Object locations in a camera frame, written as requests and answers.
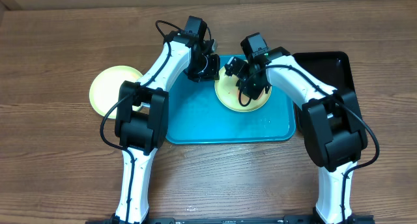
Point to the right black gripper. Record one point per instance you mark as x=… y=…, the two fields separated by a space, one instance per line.
x=233 y=66

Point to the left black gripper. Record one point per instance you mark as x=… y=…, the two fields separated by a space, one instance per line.
x=212 y=75

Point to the yellow-green plate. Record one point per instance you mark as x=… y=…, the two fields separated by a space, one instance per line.
x=104 y=90
x=227 y=92

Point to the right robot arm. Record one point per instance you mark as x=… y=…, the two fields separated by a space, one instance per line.
x=329 y=114

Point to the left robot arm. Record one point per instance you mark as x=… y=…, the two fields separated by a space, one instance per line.
x=143 y=110

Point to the teal plastic tray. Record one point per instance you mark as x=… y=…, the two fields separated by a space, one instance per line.
x=196 y=116

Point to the black rectangular tray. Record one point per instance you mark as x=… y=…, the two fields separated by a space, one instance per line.
x=330 y=67

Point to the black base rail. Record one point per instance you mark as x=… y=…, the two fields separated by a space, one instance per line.
x=288 y=219

